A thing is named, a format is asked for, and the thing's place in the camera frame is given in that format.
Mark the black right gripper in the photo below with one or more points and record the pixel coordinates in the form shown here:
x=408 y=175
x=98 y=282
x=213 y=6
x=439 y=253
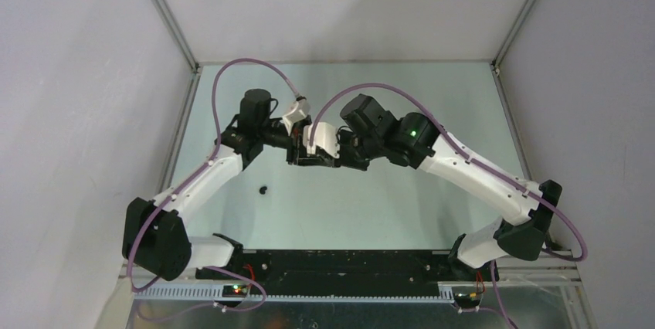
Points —
x=343 y=135

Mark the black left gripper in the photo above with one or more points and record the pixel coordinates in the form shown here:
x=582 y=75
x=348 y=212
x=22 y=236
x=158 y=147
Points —
x=296 y=152

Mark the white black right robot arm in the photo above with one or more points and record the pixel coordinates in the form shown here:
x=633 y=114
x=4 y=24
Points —
x=415 y=141

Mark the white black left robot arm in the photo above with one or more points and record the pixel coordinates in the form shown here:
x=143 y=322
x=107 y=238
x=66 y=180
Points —
x=155 y=231

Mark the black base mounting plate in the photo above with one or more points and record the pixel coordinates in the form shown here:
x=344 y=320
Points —
x=358 y=286

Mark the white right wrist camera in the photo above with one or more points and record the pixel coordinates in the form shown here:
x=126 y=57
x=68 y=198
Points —
x=325 y=140

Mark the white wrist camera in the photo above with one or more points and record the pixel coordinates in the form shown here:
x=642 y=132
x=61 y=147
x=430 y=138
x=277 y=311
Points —
x=325 y=140
x=297 y=111

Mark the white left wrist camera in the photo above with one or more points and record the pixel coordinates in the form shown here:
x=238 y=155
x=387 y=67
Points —
x=297 y=111

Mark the grey slotted cable duct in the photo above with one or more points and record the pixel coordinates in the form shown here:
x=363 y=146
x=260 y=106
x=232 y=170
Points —
x=218 y=292

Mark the aluminium frame post right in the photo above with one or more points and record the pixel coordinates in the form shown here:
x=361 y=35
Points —
x=508 y=40

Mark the aluminium frame post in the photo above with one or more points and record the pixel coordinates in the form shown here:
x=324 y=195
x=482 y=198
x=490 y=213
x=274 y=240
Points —
x=508 y=40
x=171 y=24

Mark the aluminium frame post left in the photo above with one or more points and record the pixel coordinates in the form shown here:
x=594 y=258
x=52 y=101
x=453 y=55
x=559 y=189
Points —
x=171 y=24

